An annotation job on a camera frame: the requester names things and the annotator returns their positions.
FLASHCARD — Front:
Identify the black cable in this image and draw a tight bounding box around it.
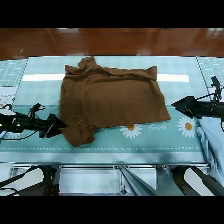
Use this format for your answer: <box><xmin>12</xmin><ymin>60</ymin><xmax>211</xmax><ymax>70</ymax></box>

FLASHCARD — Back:
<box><xmin>0</xmin><ymin>129</ymin><xmax>38</xmax><ymax>142</ymax></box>

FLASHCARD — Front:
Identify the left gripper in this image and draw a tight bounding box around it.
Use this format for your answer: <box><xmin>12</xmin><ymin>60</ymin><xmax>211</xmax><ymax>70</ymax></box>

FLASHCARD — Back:
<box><xmin>38</xmin><ymin>113</ymin><xmax>68</xmax><ymax>139</ymax></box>

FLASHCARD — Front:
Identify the light blue garment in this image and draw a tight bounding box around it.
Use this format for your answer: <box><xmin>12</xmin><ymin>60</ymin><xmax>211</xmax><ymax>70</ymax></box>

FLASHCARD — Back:
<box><xmin>194</xmin><ymin>116</ymin><xmax>224</xmax><ymax>188</ymax></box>

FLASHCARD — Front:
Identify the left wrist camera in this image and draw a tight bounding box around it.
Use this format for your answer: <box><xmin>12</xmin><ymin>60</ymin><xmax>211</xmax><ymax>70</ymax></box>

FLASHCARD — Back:
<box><xmin>28</xmin><ymin>102</ymin><xmax>46</xmax><ymax>118</ymax></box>

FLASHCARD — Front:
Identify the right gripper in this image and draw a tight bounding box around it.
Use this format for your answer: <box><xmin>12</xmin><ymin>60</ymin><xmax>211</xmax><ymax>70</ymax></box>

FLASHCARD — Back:
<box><xmin>171</xmin><ymin>95</ymin><xmax>202</xmax><ymax>119</ymax></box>

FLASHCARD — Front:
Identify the brown T-shirt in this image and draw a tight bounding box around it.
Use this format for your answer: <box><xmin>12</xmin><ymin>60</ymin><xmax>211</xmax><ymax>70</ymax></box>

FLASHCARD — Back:
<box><xmin>59</xmin><ymin>55</ymin><xmax>172</xmax><ymax>148</ymax></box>

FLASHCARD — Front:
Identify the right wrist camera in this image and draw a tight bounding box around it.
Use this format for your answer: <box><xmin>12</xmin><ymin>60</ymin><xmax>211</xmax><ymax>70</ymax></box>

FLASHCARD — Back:
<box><xmin>209</xmin><ymin>75</ymin><xmax>224</xmax><ymax>102</ymax></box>

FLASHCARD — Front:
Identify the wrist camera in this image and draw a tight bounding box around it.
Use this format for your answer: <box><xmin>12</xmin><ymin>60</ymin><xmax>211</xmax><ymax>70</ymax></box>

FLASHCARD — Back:
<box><xmin>209</xmin><ymin>75</ymin><xmax>224</xmax><ymax>102</ymax></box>
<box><xmin>28</xmin><ymin>102</ymin><xmax>46</xmax><ymax>118</ymax></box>

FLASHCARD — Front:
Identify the silver frame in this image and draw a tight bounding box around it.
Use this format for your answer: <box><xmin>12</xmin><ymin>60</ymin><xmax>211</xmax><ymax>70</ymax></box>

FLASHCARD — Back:
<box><xmin>0</xmin><ymin>161</ymin><xmax>224</xmax><ymax>197</ymax></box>

